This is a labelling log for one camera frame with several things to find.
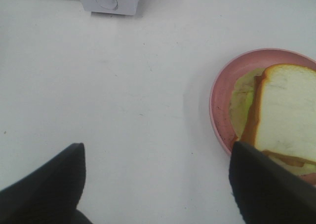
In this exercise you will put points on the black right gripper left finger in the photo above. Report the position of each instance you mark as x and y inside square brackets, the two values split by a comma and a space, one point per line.
[50, 194]

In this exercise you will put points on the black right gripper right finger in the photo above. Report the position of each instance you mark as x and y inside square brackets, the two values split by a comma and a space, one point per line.
[266, 193]

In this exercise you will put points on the sandwich with lettuce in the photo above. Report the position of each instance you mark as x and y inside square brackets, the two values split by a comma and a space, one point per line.
[274, 110]

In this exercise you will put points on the pink round plate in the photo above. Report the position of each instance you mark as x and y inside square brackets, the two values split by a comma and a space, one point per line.
[224, 85]

